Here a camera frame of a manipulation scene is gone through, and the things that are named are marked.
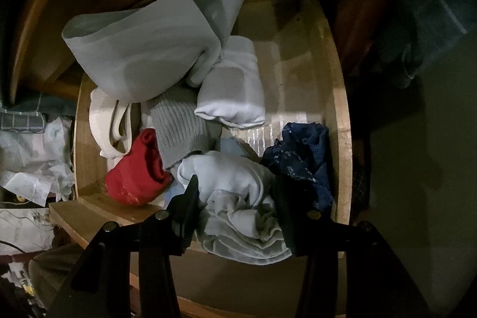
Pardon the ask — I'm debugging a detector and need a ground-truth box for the grey checked cloth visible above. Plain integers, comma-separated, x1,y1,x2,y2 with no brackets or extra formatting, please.
0,111,47,134

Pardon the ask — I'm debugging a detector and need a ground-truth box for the white strapped bra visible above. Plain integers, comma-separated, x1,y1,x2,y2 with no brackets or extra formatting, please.
89,88,144,159

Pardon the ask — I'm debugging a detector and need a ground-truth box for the crumpled white paper pile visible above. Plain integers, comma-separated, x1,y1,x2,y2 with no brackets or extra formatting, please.
0,117,75,201

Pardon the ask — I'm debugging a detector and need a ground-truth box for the large light grey underwear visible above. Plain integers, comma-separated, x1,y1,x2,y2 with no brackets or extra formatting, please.
61,0,250,103

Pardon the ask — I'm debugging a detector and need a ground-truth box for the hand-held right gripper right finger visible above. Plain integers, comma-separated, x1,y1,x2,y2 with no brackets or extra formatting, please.
274,174,433,318

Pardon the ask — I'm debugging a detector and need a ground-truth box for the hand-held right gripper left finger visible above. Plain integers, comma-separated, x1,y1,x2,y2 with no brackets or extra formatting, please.
45,174,202,318

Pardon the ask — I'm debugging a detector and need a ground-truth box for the navy lace underwear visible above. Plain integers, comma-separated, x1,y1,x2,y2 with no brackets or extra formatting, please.
261,122,334,212

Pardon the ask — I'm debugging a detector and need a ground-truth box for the wooden drawer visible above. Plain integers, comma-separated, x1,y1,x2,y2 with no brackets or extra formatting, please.
48,0,354,318

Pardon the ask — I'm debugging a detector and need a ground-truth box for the teal printed cloth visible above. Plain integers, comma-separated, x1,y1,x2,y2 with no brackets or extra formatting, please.
0,87,77,117

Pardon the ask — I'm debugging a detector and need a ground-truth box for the red underwear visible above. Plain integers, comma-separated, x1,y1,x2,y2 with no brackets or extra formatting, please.
105,128,174,207

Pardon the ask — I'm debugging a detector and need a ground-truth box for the dark checked cloth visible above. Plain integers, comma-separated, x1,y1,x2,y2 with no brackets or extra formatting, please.
352,165,370,210

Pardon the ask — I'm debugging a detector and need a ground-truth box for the grey ribbed garment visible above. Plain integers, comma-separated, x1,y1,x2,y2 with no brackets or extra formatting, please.
150,87,220,170

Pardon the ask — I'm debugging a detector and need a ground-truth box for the light blue sock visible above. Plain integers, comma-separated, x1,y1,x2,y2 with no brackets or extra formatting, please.
217,137,258,159

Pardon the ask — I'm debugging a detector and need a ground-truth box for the teal towel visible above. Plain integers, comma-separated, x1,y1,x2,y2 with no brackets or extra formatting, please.
373,0,468,89

